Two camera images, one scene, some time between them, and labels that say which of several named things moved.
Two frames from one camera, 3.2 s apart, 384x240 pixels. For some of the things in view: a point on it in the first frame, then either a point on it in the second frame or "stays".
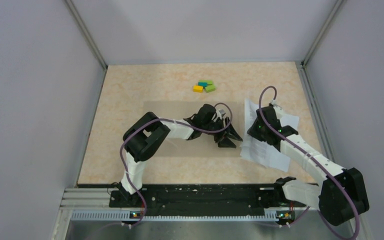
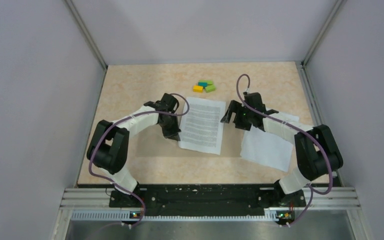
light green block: [210, 88] stays
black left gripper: [231, 133] to [173, 133]
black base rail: [208, 197] stays
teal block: [203, 84] stays
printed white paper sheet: [257, 150] to [202, 128]
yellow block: [197, 88] stays
